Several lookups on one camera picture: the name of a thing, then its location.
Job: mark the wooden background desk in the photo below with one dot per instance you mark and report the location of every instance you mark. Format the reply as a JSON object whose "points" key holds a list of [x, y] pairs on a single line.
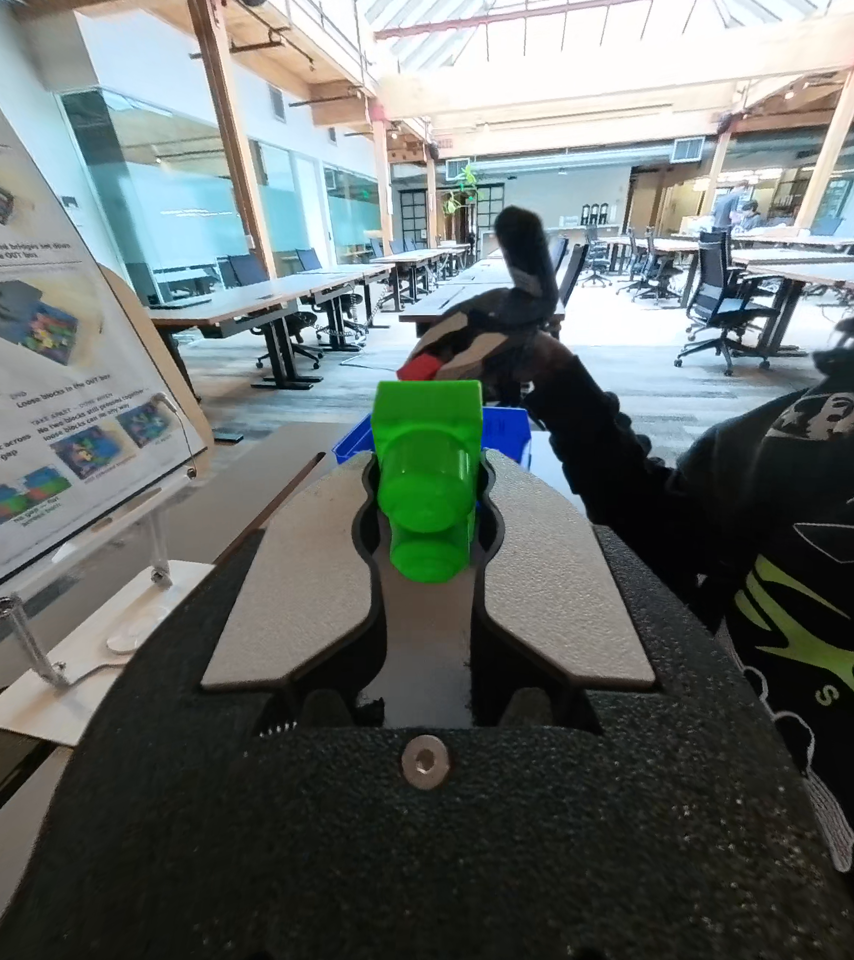
{"points": [[247, 308]]}

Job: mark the printed instruction sheet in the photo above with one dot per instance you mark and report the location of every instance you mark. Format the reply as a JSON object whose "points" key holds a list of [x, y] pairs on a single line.
{"points": [[37, 375]]}

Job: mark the green two-stud mega block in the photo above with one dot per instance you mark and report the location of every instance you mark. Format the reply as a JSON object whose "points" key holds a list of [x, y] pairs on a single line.
{"points": [[427, 450]]}

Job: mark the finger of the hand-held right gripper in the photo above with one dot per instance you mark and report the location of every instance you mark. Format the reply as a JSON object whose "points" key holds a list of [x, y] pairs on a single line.
{"points": [[464, 345]]}

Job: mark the row of background desks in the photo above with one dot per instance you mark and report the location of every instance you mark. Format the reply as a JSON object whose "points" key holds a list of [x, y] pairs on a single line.
{"points": [[434, 270]]}

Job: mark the grey background table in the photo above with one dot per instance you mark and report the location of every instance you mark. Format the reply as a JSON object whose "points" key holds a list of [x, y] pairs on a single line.
{"points": [[787, 255]]}

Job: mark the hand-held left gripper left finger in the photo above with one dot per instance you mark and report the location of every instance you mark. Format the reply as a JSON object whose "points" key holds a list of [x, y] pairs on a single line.
{"points": [[292, 600]]}

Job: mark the black office chair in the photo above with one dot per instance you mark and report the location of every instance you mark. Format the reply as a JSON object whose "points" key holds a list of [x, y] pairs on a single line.
{"points": [[285, 300], [719, 300]]}

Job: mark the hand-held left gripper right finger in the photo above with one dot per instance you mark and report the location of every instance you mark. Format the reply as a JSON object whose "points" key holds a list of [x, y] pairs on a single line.
{"points": [[569, 600]]}

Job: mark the red mega block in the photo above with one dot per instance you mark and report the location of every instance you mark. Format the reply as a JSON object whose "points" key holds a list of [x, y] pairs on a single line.
{"points": [[418, 368]]}

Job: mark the blue bin with white label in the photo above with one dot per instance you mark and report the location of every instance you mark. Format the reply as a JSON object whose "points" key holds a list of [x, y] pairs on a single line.
{"points": [[509, 435]]}

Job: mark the person's patterned garment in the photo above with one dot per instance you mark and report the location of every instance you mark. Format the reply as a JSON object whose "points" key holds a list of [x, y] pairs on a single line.
{"points": [[817, 600]]}

